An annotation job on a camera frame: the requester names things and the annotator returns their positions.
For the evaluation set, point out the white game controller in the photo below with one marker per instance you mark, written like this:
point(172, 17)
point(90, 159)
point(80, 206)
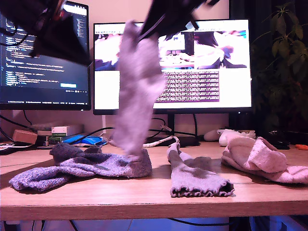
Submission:
point(222, 139)

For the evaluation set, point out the small green label box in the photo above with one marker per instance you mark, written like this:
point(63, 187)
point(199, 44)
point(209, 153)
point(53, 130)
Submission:
point(56, 139)

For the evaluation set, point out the black flat device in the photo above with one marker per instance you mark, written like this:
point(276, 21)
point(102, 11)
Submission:
point(12, 151)

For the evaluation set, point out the flat white box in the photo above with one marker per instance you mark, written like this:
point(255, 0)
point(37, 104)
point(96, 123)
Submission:
point(44, 132)

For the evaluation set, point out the blue plastic packet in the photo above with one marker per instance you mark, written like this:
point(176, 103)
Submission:
point(89, 140)

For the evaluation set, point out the bright screen monitor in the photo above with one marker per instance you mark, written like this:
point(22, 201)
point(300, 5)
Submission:
point(231, 103)

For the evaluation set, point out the white box green label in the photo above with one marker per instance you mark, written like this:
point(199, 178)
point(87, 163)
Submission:
point(72, 130)

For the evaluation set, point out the grey ribbed sock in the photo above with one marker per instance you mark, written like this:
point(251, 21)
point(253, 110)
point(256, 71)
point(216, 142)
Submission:
point(139, 84)
point(192, 178)

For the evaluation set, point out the dark code screen monitor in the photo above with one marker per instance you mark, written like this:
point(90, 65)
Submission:
point(48, 79)

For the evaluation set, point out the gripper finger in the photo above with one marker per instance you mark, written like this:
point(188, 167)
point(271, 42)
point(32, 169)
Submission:
point(65, 41)
point(166, 20)
point(150, 21)

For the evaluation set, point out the pink fluffy sock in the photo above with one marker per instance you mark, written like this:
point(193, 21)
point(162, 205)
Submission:
point(296, 175)
point(264, 156)

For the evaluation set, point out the black wallet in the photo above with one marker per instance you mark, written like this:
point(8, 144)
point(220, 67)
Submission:
point(281, 146)

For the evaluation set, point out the pale grey flat object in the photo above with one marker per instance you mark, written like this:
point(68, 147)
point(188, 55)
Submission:
point(45, 125)

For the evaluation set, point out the blue knitted sock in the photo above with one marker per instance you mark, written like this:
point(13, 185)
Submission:
point(36, 179)
point(113, 166)

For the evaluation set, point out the black monitor stand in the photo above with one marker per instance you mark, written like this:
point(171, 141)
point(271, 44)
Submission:
point(171, 122)

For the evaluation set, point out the green leafy houseplant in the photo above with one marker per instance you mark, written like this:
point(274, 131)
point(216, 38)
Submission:
point(280, 45)

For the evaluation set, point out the pale round controller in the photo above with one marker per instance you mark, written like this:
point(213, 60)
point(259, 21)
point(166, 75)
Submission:
point(210, 136)

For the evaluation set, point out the orange object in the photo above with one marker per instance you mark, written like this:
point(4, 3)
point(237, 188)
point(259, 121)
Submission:
point(302, 146)

